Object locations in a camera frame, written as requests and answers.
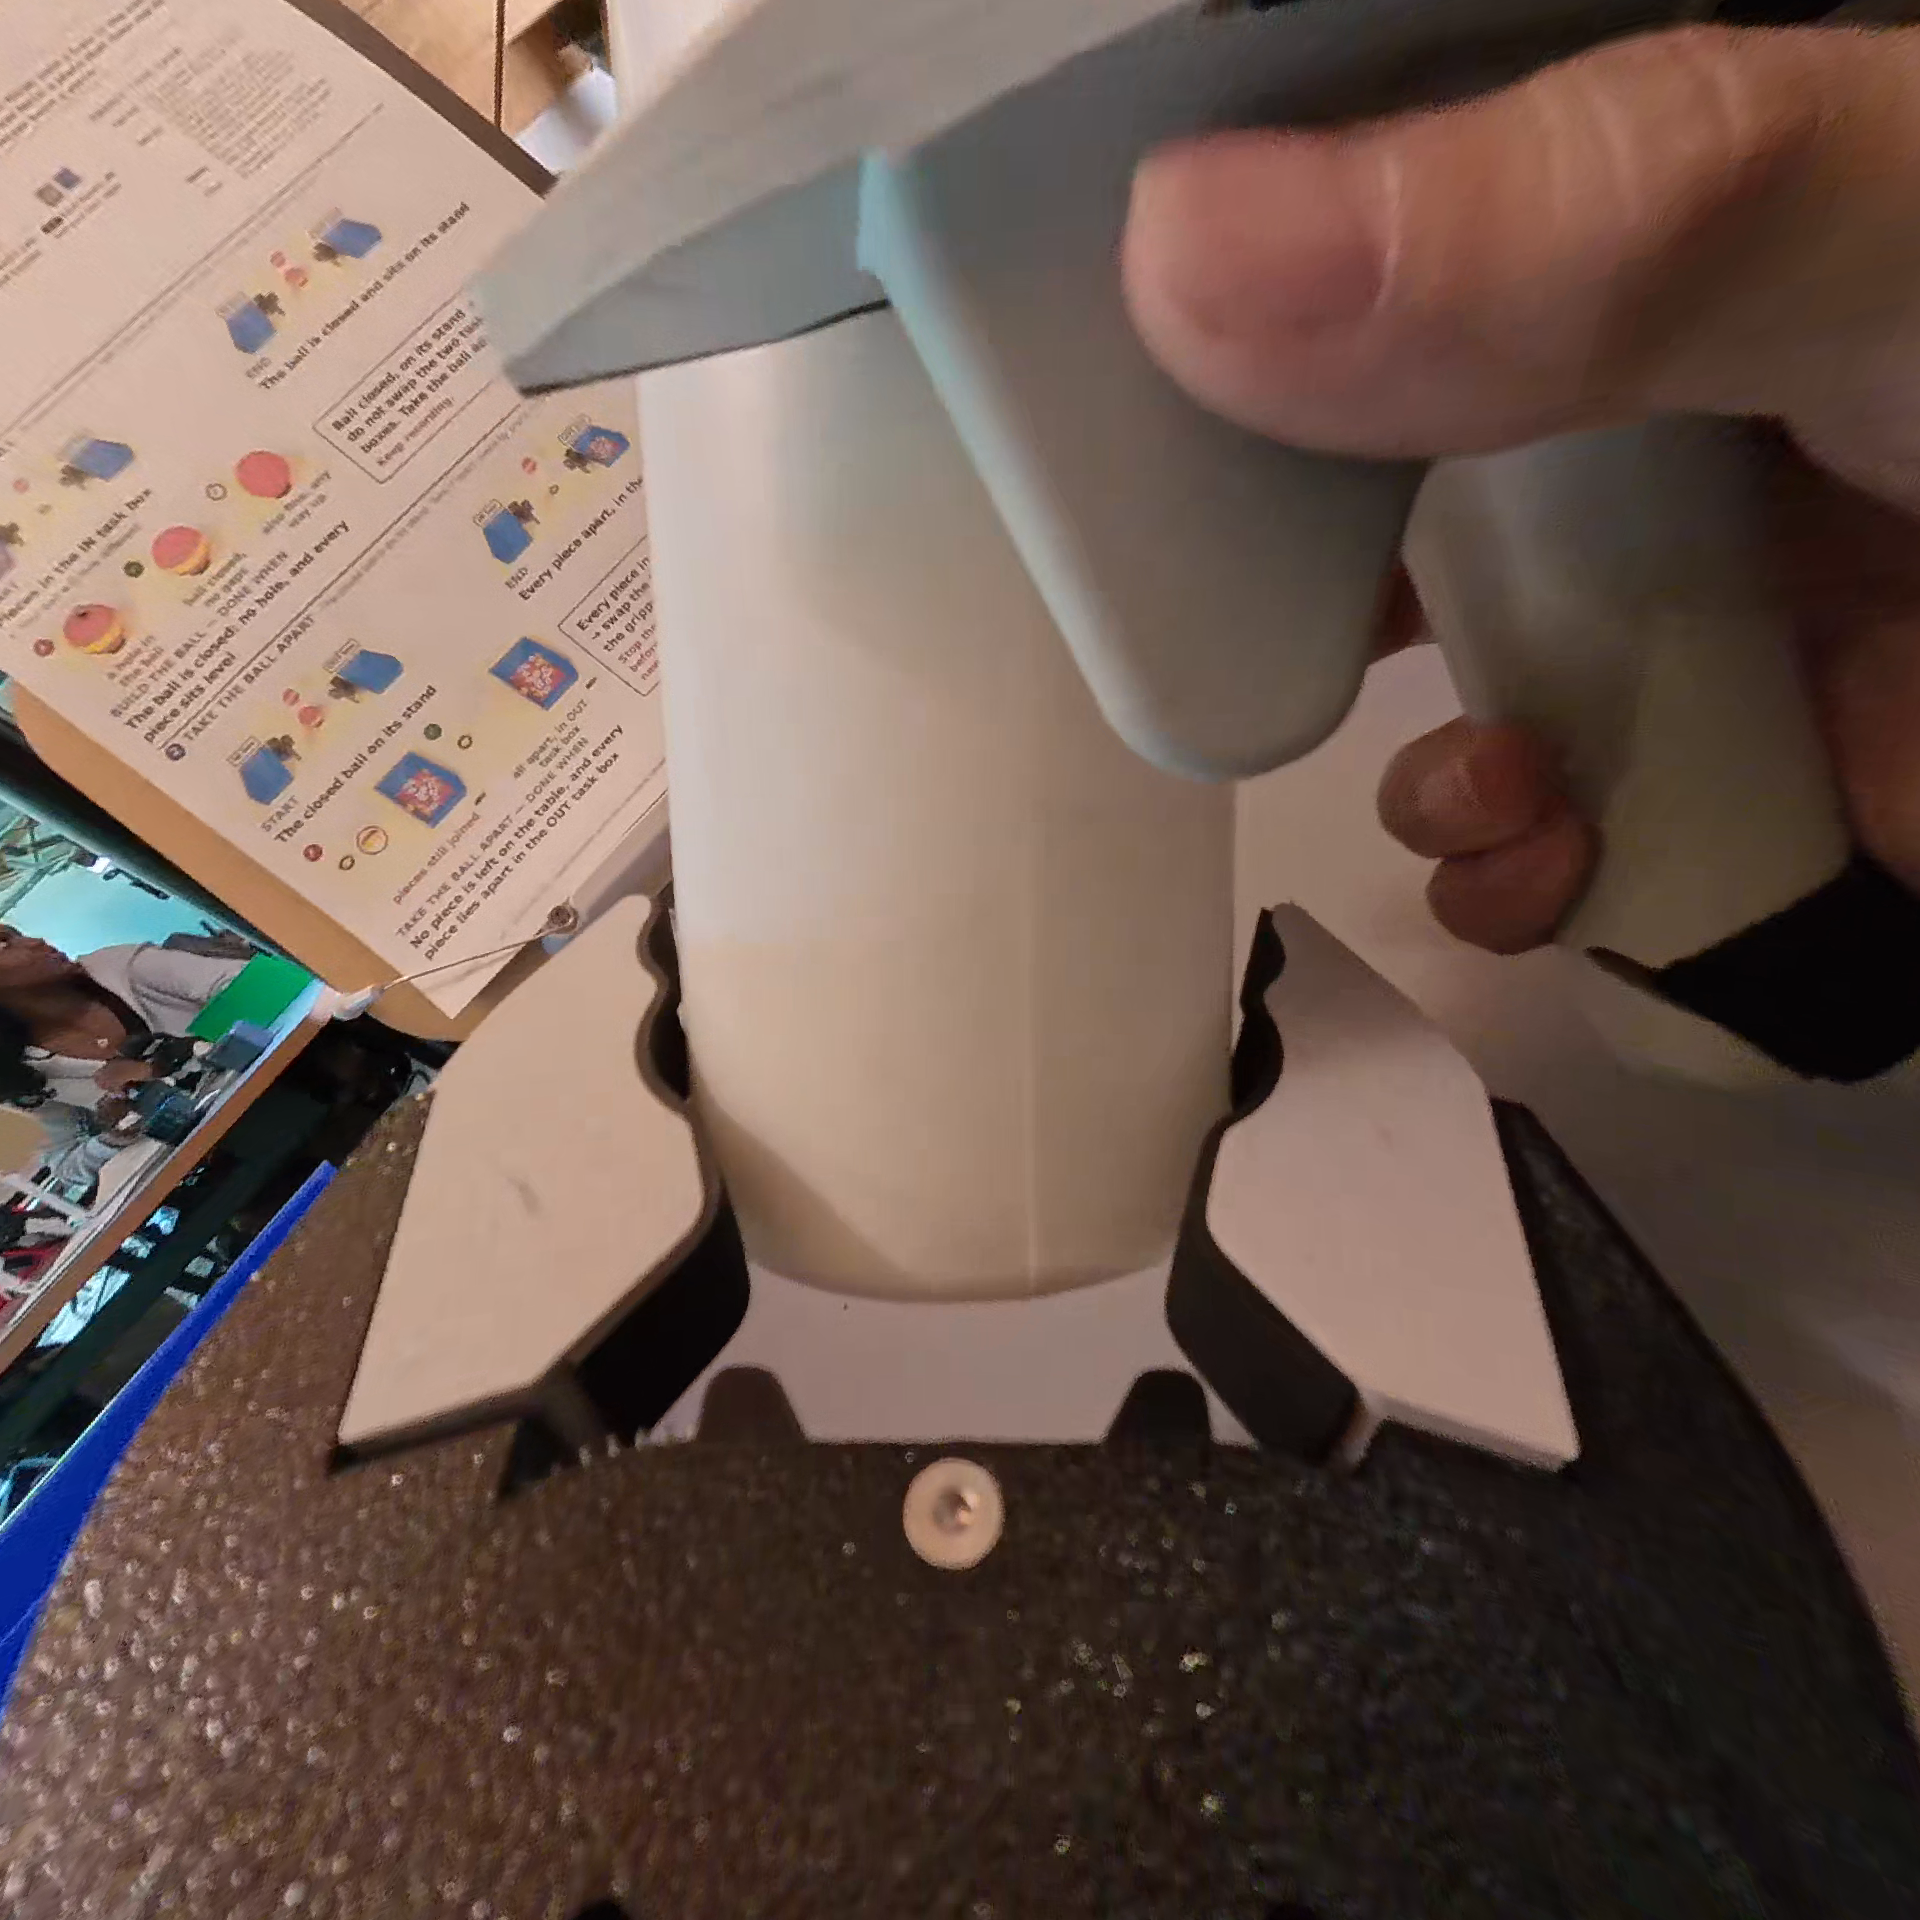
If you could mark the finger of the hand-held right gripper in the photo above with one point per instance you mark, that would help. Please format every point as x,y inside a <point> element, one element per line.
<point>779,195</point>

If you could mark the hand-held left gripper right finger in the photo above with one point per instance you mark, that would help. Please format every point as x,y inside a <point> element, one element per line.
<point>1381,1231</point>

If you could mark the white cup with lid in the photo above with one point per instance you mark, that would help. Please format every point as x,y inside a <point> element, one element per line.
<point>901,900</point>

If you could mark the green box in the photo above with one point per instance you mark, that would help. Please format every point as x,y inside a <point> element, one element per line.
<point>255,1004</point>

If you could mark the person's right hand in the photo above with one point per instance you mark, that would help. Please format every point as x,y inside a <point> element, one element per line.
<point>1501,254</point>

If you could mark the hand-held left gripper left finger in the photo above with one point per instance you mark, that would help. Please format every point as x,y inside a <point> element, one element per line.
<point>541,1231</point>

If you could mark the printed instruction sheet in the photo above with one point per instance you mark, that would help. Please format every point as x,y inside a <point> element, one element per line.
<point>225,451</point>

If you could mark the blue plastic bin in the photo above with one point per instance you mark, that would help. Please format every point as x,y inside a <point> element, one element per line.
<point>75,1515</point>

